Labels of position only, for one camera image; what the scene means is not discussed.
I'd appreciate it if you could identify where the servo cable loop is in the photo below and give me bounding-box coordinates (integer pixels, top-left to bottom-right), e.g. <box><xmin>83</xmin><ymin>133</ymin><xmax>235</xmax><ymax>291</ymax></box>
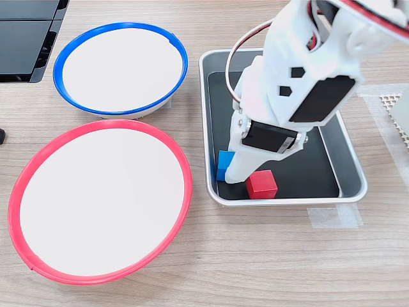
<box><xmin>224</xmin><ymin>19</ymin><xmax>275</xmax><ymax>111</ymax></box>

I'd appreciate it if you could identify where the white plate red rim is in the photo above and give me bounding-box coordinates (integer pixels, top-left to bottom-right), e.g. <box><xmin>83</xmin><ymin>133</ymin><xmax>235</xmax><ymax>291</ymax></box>
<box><xmin>8</xmin><ymin>119</ymin><xmax>194</xmax><ymax>286</ymax></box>

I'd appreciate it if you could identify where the steel tray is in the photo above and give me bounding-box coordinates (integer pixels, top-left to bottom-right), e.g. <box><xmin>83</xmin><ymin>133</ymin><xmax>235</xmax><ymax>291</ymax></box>
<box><xmin>198</xmin><ymin>48</ymin><xmax>368</xmax><ymax>207</ymax></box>

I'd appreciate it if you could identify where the black tray mat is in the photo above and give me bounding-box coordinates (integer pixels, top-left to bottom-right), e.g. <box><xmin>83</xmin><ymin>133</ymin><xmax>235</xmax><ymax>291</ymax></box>
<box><xmin>207</xmin><ymin>70</ymin><xmax>340</xmax><ymax>201</ymax></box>

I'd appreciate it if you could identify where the black box device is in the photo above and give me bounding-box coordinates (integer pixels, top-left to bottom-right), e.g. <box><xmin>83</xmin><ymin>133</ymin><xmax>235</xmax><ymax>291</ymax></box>
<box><xmin>0</xmin><ymin>0</ymin><xmax>70</xmax><ymax>84</ymax></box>

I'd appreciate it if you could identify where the blue cube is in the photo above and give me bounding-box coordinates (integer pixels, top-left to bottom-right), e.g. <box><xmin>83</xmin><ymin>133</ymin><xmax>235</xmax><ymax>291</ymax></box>
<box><xmin>215</xmin><ymin>150</ymin><xmax>236</xmax><ymax>182</ymax></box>

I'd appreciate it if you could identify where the clear tape strip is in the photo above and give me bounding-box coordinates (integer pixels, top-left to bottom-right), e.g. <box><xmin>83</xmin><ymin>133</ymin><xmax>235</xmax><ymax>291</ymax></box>
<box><xmin>306</xmin><ymin>204</ymin><xmax>364</xmax><ymax>228</ymax></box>

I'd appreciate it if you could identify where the pale perforated base plate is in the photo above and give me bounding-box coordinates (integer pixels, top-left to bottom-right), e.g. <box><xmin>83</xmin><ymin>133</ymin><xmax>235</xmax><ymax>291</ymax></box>
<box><xmin>379</xmin><ymin>92</ymin><xmax>409</xmax><ymax>150</ymax></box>

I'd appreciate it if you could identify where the red cube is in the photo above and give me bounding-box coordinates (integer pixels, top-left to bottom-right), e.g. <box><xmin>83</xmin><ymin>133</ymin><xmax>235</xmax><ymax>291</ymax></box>
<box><xmin>245</xmin><ymin>169</ymin><xmax>278</xmax><ymax>200</ymax></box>

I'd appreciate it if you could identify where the white plate blue rim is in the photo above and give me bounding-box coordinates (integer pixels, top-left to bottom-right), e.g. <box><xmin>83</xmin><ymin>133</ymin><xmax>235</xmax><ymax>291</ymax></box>
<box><xmin>52</xmin><ymin>21</ymin><xmax>189</xmax><ymax>121</ymax></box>

